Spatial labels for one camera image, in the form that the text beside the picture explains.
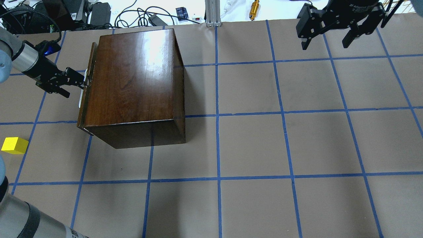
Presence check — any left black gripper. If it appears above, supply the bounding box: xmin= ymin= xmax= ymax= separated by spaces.
xmin=31 ymin=63 xmax=88 ymax=98

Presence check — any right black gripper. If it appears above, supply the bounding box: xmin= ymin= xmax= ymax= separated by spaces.
xmin=296 ymin=0 xmax=386 ymax=50

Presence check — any dark wooden drawer cabinet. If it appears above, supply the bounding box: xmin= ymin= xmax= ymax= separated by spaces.
xmin=85 ymin=28 xmax=186 ymax=149

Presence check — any light wood drawer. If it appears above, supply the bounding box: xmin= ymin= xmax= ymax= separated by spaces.
xmin=77 ymin=42 xmax=98 ymax=136

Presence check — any black power adapter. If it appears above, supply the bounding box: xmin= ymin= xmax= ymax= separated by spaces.
xmin=89 ymin=2 xmax=111 ymax=26

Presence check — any yellow cube block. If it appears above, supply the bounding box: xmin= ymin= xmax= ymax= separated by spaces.
xmin=1 ymin=137 xmax=29 ymax=155

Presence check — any small blue black device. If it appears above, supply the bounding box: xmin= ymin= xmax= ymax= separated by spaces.
xmin=175 ymin=7 xmax=189 ymax=21

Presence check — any aluminium frame post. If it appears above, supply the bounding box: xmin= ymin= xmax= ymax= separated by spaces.
xmin=205 ymin=0 xmax=222 ymax=27

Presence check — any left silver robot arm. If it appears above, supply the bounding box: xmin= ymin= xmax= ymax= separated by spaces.
xmin=0 ymin=28 xmax=86 ymax=98

